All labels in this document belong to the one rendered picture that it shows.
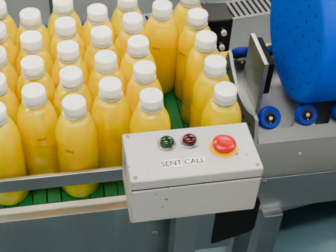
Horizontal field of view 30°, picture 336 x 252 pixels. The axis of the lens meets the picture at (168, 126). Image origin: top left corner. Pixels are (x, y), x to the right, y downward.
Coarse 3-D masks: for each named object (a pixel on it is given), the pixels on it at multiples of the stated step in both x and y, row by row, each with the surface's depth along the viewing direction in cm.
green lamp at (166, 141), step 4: (164, 136) 95; (168, 136) 95; (160, 140) 95; (164, 140) 95; (168, 140) 95; (172, 140) 95; (160, 144) 95; (164, 144) 94; (168, 144) 94; (172, 144) 95
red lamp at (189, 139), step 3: (183, 135) 96; (186, 135) 95; (189, 135) 95; (192, 135) 96; (183, 138) 95; (186, 138) 95; (189, 138) 95; (192, 138) 95; (195, 138) 95; (183, 141) 95; (186, 141) 95; (189, 141) 95; (192, 141) 95; (195, 141) 95; (186, 144) 95; (189, 144) 95; (192, 144) 95
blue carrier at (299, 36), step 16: (272, 0) 130; (288, 0) 121; (304, 0) 113; (320, 0) 106; (272, 16) 131; (288, 16) 122; (304, 16) 114; (320, 16) 107; (272, 32) 131; (288, 32) 122; (304, 32) 114; (320, 32) 107; (272, 48) 132; (288, 48) 123; (304, 48) 115; (320, 48) 108; (288, 64) 124; (304, 64) 116; (320, 64) 109; (288, 80) 125; (304, 80) 117; (320, 80) 111; (304, 96) 117; (320, 96) 115
